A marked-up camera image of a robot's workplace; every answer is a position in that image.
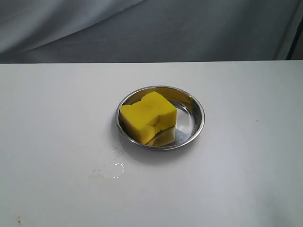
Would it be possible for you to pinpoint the round stainless steel dish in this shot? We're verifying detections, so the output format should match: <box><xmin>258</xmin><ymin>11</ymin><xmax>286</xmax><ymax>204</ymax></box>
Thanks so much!
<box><xmin>115</xmin><ymin>86</ymin><xmax>205</xmax><ymax>151</ymax></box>

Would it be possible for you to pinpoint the yellow sponge block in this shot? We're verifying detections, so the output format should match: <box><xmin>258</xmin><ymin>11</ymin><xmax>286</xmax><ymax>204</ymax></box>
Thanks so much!
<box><xmin>120</xmin><ymin>91</ymin><xmax>177</xmax><ymax>144</ymax></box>

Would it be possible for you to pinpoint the grey backdrop cloth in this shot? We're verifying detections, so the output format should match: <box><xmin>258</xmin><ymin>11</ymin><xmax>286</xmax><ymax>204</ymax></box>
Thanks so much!
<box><xmin>0</xmin><ymin>0</ymin><xmax>303</xmax><ymax>63</ymax></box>

